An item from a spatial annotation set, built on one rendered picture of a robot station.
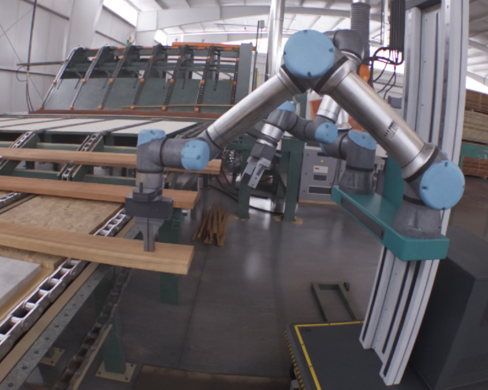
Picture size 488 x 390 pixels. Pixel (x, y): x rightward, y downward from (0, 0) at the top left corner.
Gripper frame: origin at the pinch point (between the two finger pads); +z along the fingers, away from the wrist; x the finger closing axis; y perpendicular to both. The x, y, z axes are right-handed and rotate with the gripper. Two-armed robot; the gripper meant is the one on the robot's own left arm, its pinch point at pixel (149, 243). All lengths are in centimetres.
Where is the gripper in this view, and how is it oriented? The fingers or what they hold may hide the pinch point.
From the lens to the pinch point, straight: 106.7
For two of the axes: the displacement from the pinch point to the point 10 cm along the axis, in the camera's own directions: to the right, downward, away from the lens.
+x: -10.0, -0.8, -0.3
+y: -0.1, -2.1, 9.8
